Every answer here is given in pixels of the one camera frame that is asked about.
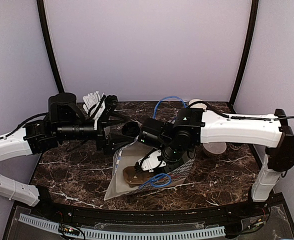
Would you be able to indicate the blue checkered paper bag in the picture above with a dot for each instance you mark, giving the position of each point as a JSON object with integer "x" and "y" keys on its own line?
{"x": 156, "y": 134}

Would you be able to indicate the wrapped white straws bundle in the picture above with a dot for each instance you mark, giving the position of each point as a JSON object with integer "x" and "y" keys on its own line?
{"x": 91, "y": 101}

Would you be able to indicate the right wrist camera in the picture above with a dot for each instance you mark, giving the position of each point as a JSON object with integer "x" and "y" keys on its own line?
{"x": 150, "y": 162}

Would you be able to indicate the white ceramic bowl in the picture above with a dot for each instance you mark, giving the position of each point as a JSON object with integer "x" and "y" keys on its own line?
{"x": 214, "y": 149}

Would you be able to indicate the stack of paper cups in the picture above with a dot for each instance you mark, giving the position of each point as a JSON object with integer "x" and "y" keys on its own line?
{"x": 197, "y": 103}

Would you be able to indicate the stack of black lids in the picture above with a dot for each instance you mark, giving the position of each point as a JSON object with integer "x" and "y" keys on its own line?
{"x": 131, "y": 129}

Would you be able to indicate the left black frame post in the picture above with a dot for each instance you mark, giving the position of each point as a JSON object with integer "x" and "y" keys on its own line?
{"x": 49, "y": 46}

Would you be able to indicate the right black frame post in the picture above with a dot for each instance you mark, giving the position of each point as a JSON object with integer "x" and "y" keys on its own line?
{"x": 245, "y": 52}

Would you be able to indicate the white cable duct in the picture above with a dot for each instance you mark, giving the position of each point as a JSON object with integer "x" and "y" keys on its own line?
{"x": 108, "y": 231}

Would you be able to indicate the black frame post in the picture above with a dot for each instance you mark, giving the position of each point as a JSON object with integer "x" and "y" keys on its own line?
{"x": 245, "y": 52}
{"x": 49, "y": 46}

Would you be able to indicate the cardboard cup carrier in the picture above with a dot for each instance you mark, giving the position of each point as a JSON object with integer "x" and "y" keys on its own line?
{"x": 133, "y": 178}

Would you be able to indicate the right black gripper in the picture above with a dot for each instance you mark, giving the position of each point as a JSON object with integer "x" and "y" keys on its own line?
{"x": 165, "y": 170}

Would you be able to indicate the black paper coffee cup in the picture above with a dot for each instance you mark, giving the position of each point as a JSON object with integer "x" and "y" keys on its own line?
{"x": 235, "y": 146}

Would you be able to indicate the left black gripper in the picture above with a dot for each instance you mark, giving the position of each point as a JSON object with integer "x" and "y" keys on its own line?
{"x": 107, "y": 144}

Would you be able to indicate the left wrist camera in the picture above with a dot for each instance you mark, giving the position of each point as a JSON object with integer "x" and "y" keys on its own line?
{"x": 105, "y": 106}

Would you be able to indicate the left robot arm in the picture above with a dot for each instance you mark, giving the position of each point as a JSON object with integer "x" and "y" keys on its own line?
{"x": 64, "y": 121}

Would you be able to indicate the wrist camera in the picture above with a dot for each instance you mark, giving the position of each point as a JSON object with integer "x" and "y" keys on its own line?
{"x": 105, "y": 106}
{"x": 150, "y": 162}

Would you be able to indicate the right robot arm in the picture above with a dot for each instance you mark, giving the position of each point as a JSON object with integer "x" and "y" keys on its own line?
{"x": 271, "y": 131}

